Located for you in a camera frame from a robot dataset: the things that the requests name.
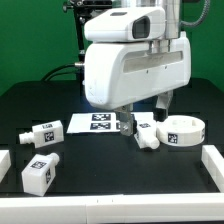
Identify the white paper marker sheet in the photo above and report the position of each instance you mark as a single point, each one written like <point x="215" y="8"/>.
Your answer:
<point x="105" y="122"/>

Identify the white right rail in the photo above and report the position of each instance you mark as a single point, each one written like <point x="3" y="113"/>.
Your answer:
<point x="214" y="163"/>

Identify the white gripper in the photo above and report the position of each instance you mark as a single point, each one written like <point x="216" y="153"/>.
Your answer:
<point x="121" y="74"/>

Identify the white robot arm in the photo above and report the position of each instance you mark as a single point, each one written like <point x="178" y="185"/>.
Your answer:
<point x="172" y="29"/>

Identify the white rail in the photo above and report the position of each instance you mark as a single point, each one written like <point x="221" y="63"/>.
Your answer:
<point x="113" y="209"/>
<point x="214" y="163"/>

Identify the white round stool seat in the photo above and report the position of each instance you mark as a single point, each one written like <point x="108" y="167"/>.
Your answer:
<point x="181" y="131"/>

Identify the black camera stand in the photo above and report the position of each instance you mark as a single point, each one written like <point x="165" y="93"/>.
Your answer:
<point x="83" y="11"/>

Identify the white left block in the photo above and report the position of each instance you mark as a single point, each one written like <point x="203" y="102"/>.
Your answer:
<point x="5" y="163"/>

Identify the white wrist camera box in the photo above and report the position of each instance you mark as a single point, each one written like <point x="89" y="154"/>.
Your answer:
<point x="127" y="25"/>

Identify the white front rail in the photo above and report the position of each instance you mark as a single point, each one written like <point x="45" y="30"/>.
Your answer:
<point x="113" y="209"/>

